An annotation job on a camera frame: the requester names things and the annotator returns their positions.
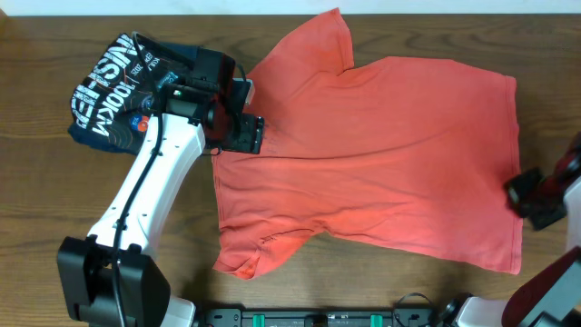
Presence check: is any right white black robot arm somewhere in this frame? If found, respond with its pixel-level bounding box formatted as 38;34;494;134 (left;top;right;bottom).
440;135;580;327

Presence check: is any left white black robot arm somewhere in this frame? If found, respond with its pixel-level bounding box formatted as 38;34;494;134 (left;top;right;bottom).
57;47;264;327

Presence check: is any orange-red t-shirt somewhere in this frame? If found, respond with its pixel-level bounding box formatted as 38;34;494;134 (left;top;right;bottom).
212;9;523;280

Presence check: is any folded dark printed t-shirt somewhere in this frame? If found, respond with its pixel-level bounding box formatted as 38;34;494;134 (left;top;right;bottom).
68;34;197;154

